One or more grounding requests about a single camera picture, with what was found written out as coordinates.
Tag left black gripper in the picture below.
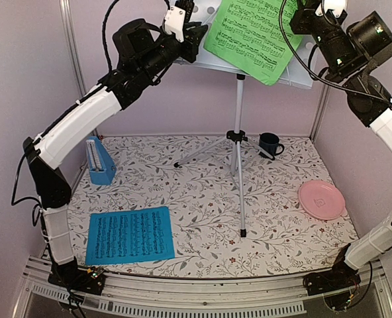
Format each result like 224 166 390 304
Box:
140 21 209 80

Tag green sheet music page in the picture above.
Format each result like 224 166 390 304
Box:
204 0 293 85

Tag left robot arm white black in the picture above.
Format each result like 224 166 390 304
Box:
23 1 208 288

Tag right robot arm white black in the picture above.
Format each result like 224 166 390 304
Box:
289 1 392 289

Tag dark blue mug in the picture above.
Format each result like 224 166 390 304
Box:
259 132 285 158

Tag blue metronome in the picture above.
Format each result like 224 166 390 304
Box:
85 136 117 186

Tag pink plastic plate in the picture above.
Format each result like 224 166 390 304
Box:
298 180 346 221

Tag blue sheet music page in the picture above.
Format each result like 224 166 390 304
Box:
85 207 175 266

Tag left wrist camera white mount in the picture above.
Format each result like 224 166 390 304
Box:
163 6 186 43

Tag right aluminium frame post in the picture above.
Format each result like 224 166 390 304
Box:
309 84 330 143

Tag aluminium frame post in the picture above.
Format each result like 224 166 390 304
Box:
309 84 330 143
59 0 87 97

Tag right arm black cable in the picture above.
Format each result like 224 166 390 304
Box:
279 0 392 107

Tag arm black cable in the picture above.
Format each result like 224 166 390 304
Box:
279 0 392 107
101 0 121 72

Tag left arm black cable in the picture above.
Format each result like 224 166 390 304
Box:
101 0 121 72

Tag left aluminium frame post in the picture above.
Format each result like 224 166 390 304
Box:
59 0 87 97

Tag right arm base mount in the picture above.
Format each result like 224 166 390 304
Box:
303 249 361 295

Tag front aluminium rail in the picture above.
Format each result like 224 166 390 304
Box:
13 257 392 317

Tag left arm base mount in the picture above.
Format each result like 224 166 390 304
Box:
47 244 106 295

